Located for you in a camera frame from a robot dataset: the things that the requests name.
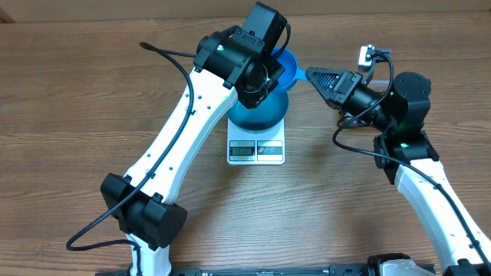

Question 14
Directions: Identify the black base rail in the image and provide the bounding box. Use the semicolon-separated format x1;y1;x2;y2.
95;252;437;276

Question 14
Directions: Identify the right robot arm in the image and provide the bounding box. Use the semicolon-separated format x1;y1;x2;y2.
305;67;490;275

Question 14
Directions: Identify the teal metal bowl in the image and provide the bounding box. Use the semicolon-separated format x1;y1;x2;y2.
226;90;289;133

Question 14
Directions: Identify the white digital kitchen scale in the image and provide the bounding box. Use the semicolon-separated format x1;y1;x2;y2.
226;120;285;166

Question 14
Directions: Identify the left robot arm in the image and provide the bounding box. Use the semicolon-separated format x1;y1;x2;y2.
101;2;291;275

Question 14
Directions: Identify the blue plastic measuring scoop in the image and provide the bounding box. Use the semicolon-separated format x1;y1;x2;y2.
272;49;308;94

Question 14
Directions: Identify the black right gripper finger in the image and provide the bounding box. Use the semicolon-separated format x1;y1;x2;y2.
305;67;345;83
310;76;339;110

